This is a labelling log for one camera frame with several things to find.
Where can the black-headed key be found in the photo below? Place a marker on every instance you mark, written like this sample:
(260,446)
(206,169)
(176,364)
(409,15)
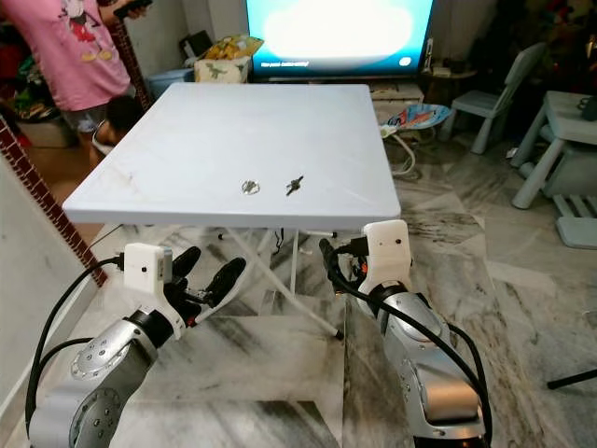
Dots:
(295,185)

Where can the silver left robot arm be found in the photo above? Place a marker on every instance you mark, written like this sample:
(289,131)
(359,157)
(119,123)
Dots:
(98,373)

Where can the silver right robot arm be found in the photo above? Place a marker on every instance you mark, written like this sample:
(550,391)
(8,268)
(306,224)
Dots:
(434,383)

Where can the white folding table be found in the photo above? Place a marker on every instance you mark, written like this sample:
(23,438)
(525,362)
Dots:
(233,140)

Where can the crouching dark-haired child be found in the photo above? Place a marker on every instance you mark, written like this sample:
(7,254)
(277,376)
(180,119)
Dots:
(121,114)

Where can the colourful baby bouncer seat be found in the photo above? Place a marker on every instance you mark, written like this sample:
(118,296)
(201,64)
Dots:
(418,117)

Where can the white television stand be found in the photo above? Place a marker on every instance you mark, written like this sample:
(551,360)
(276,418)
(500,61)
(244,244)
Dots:
(396,90)

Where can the pale blue plastic bin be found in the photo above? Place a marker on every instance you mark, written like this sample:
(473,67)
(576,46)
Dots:
(168,80)

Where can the dinosaur print storage box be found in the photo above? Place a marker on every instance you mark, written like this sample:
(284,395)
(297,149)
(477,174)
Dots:
(226,62)

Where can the flat screen television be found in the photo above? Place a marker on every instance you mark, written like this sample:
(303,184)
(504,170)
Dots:
(340,33)

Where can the grey plastic step stool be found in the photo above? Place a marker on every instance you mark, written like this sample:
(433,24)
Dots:
(576,219)

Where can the person in pink shirt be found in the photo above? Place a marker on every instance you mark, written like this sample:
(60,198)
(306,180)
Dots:
(79,51)

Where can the grey plastic child chair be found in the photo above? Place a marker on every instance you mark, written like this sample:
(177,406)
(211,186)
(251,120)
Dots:
(508,84)

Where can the black phone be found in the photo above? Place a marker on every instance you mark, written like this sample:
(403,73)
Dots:
(135,7)

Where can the grey plastic child table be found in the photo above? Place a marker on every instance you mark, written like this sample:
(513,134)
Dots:
(569,117)

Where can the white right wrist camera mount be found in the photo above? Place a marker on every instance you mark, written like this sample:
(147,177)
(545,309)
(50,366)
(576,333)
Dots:
(387,252)

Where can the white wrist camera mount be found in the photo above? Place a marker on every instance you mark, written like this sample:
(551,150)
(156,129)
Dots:
(387,252)
(145,268)

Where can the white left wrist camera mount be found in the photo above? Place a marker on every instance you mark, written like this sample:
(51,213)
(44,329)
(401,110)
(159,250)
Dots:
(145,268)

